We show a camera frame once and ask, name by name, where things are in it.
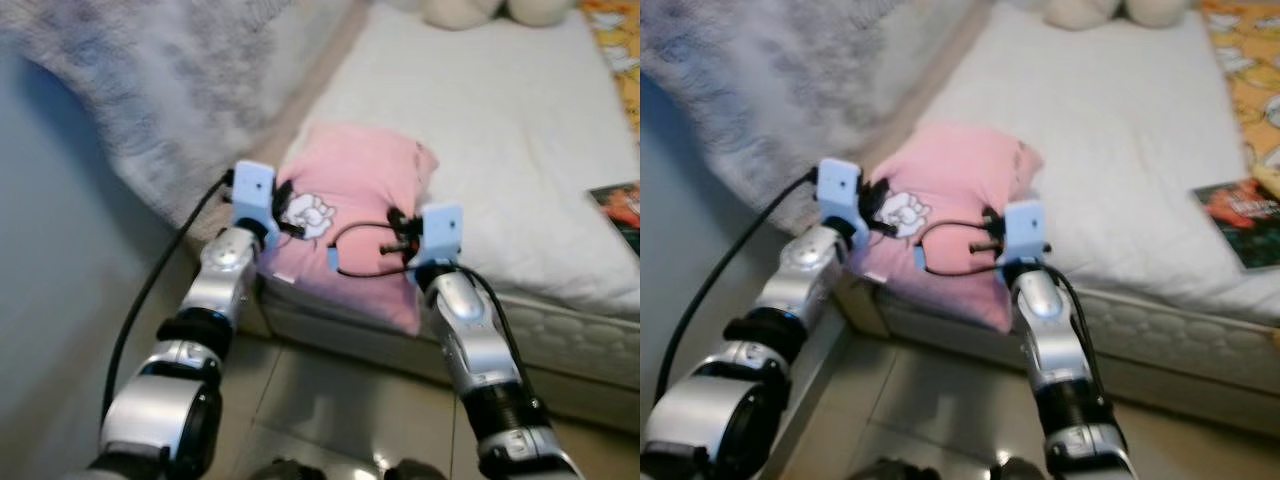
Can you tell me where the pink pillow with white print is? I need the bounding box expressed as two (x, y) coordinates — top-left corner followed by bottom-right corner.
(848, 120), (1046, 334)
(258, 123), (441, 336)

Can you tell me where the red and green cover magazine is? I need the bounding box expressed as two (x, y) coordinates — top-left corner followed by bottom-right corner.
(1190, 178), (1280, 273)
(588, 182), (641, 258)

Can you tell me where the yellow egg cartoon quilt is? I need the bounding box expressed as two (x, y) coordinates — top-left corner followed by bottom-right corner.
(580, 0), (641, 141)
(1200, 0), (1280, 196)

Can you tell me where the white bed mattress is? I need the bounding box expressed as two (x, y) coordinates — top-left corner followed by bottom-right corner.
(868, 0), (1280, 441)
(262, 0), (641, 426)

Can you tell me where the grey patterned blanket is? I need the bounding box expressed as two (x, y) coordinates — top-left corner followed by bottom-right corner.
(0, 0), (353, 241)
(640, 0), (963, 236)

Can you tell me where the cream plush toy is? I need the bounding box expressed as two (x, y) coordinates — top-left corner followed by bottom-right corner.
(1040, 0), (1196, 31)
(418, 0), (581, 31)

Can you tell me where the dark right robot foot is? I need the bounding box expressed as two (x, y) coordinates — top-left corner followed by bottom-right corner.
(995, 458), (1051, 480)
(385, 458), (446, 480)

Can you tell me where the dark robot foot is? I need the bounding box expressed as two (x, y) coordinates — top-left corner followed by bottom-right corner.
(245, 458), (301, 480)
(860, 458), (916, 480)
(995, 458), (1051, 480)
(385, 458), (446, 480)

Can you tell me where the dark left robot foot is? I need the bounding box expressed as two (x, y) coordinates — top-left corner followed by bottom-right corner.
(245, 458), (301, 480)
(860, 458), (916, 480)

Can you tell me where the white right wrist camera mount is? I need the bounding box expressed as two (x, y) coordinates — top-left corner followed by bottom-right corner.
(1000, 200), (1049, 266)
(415, 203), (465, 269)

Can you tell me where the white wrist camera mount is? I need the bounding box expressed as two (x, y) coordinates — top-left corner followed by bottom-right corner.
(818, 158), (867, 241)
(1000, 200), (1049, 266)
(232, 160), (279, 233)
(415, 203), (465, 269)

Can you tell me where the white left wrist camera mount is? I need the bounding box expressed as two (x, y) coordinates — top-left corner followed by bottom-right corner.
(232, 160), (279, 233)
(818, 158), (867, 241)

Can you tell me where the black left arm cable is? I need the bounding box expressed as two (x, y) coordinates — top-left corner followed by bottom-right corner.
(100, 170), (236, 441)
(655, 168), (821, 406)

